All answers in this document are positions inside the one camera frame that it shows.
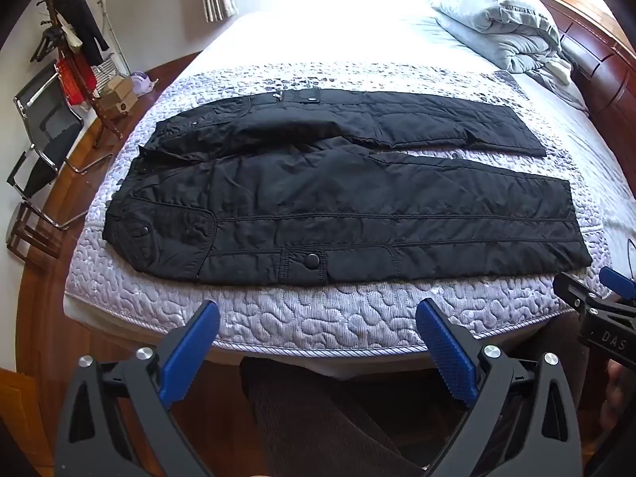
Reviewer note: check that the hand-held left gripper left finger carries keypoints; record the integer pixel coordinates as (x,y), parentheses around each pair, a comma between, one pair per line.
(191,353)

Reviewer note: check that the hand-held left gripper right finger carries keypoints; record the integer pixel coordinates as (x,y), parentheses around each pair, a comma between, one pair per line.
(447,353)

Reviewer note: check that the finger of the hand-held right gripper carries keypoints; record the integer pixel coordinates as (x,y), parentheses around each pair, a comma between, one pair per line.
(616,280)
(576,290)

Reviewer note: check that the black pants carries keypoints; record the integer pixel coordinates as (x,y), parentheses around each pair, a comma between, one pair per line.
(348,194)

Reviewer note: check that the quilted white mattress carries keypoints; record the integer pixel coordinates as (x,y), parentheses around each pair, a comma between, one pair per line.
(323,318)

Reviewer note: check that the person's leg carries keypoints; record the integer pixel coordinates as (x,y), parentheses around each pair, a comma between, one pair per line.
(308,422)

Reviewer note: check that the wooden stool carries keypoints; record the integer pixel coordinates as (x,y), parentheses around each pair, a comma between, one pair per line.
(30,233)

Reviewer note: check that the wooden headboard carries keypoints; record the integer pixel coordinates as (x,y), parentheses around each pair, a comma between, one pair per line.
(596,64)

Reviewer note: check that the black chrome chair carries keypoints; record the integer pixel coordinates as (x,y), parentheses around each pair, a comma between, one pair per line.
(44,149)

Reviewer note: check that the cardboard box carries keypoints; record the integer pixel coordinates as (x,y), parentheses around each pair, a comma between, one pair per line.
(117,99)

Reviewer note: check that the wooden coat rack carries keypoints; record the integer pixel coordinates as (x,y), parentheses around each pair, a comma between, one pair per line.
(94,104)

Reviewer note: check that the pale purple plastic container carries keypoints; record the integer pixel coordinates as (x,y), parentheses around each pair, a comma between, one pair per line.
(144,83)

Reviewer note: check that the folded grey comforter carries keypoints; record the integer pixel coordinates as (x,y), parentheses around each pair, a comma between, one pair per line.
(497,25)

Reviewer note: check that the red bag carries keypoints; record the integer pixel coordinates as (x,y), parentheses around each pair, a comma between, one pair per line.
(74,79)

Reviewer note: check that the beige cloth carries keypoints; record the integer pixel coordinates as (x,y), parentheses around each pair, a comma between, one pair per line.
(72,37)

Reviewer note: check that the white metal tube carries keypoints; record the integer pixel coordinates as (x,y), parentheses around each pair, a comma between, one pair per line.
(110,25)

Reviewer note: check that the black clothes hangers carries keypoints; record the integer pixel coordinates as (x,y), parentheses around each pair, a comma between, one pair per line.
(47,42)

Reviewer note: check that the black hanging garment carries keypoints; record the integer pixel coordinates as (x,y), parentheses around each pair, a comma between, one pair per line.
(82,25)

